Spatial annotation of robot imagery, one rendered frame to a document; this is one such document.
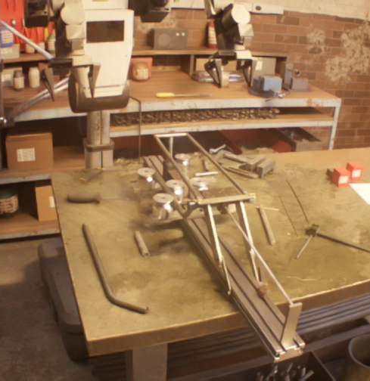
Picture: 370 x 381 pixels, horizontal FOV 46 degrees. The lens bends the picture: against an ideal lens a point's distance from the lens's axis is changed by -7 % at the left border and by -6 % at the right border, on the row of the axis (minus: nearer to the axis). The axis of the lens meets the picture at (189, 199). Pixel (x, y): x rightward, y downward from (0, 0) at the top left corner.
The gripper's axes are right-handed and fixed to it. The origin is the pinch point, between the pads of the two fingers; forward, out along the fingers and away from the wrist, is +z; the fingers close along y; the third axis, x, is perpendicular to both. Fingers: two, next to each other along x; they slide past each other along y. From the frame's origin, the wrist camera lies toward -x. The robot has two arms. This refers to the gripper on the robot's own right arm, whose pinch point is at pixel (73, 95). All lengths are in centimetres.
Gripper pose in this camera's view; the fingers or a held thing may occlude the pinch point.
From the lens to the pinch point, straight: 112.8
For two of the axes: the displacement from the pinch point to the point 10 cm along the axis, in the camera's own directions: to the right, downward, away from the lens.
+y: 9.0, -1.5, 4.1
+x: -4.1, 0.6, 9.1
